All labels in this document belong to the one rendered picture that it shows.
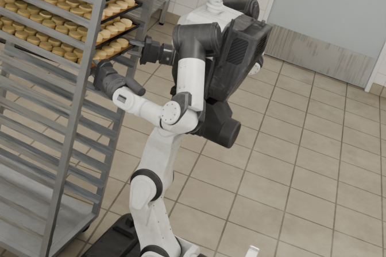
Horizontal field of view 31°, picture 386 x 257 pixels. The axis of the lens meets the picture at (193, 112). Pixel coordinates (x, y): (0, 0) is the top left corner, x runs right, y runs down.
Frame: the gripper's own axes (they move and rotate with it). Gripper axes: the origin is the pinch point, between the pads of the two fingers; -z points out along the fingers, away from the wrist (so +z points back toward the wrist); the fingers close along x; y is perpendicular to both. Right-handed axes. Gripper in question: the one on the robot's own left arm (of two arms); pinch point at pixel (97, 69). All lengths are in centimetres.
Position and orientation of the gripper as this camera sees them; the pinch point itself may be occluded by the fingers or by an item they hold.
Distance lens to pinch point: 261.1
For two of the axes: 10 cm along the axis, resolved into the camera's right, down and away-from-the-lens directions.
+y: -7.7, 0.9, -6.3
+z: 5.8, 5.1, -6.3
